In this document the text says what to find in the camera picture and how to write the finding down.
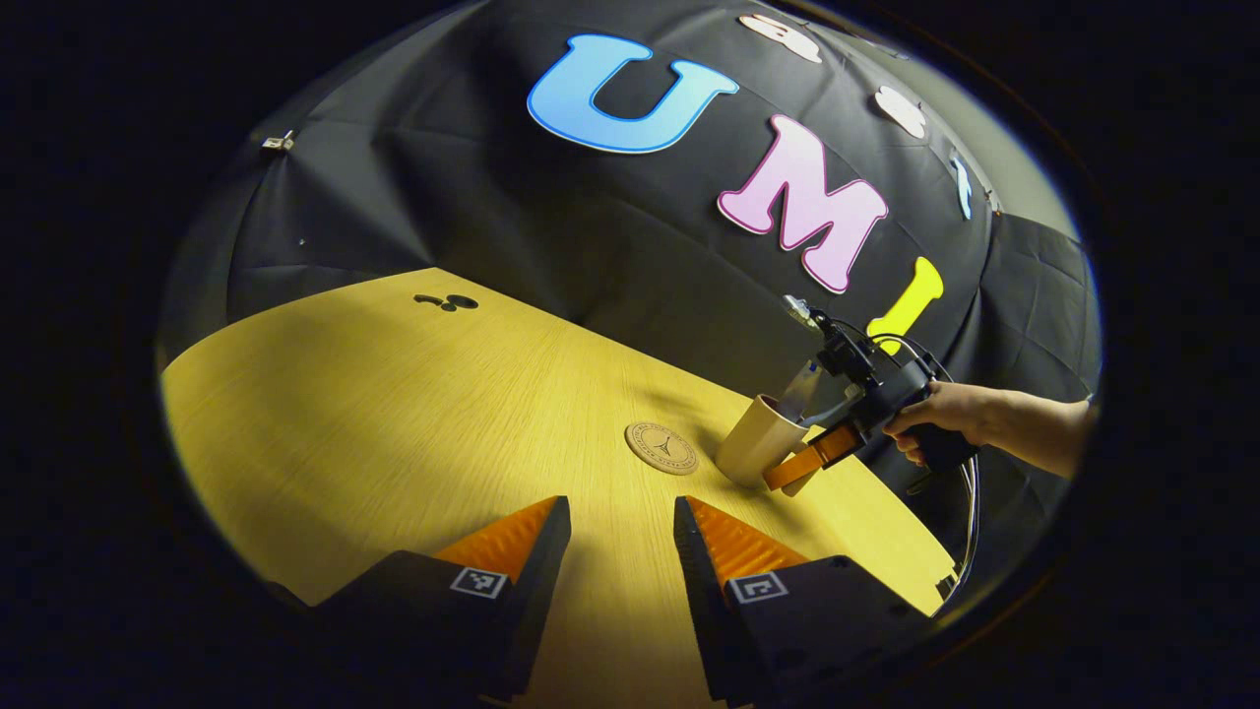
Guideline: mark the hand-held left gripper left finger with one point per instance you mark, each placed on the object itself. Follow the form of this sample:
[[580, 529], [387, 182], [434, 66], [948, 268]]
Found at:
[[536, 591]]

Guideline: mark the white clip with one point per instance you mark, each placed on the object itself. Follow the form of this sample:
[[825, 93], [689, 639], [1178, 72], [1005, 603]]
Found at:
[[279, 142]]

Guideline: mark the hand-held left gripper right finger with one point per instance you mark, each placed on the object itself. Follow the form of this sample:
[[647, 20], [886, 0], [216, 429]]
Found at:
[[699, 601]]

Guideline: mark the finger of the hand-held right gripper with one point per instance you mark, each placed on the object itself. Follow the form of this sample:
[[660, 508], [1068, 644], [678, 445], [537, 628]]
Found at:
[[812, 458]]

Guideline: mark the round cork coaster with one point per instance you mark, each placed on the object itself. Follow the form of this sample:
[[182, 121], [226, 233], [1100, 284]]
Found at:
[[661, 448]]

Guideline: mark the black backdrop cloth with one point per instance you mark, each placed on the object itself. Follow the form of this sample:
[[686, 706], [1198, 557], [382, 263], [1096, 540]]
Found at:
[[492, 197]]

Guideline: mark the beige cup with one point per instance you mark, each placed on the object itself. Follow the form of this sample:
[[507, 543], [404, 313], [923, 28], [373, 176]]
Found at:
[[753, 443]]

